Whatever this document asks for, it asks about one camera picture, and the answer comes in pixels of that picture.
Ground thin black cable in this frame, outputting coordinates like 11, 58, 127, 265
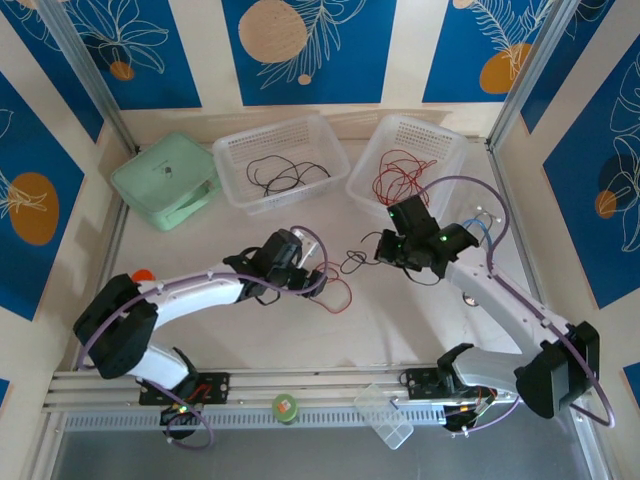
246, 155, 332, 198
339, 230, 384, 275

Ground thin red cable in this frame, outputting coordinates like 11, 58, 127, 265
372, 152, 426, 205
384, 149, 437, 201
319, 259, 354, 315

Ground clear perforated plastic basket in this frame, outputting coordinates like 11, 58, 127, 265
212, 113, 351, 217
345, 113, 470, 221

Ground clear plastic organizer box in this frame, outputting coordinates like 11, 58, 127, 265
353, 383, 415, 450

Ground mint green zip case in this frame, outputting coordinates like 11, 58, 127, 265
109, 131, 224, 233

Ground grey metal panel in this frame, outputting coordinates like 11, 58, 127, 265
47, 399, 609, 480

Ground small black control board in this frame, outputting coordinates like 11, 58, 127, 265
442, 400, 495, 434
159, 399, 204, 427

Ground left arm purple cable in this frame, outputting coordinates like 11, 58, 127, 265
74, 225, 329, 449

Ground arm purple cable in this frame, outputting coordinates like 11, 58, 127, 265
418, 175, 616, 434
74, 225, 329, 449

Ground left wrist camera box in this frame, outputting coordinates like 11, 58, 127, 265
291, 226, 322, 262

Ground blue cable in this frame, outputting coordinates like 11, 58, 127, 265
462, 215, 499, 261

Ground grey cable white ends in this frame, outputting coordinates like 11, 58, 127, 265
472, 202, 503, 226

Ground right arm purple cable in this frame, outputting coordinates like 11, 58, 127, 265
418, 175, 616, 434

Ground aluminium mounting rail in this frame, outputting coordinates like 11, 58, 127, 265
42, 360, 594, 414

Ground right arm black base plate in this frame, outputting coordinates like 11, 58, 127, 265
403, 368, 499, 401

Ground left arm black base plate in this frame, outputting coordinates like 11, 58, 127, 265
138, 372, 232, 407

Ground slotted grey cable duct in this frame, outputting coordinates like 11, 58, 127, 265
62, 407, 446, 434

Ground blue floral wall poster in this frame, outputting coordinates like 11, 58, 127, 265
59, 0, 204, 111
0, 0, 106, 145
542, 34, 640, 311
519, 0, 617, 135
0, 72, 86, 322
221, 0, 399, 107
422, 0, 549, 105

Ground aluminium frame post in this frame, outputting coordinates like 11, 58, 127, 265
37, 0, 140, 153
487, 0, 586, 151

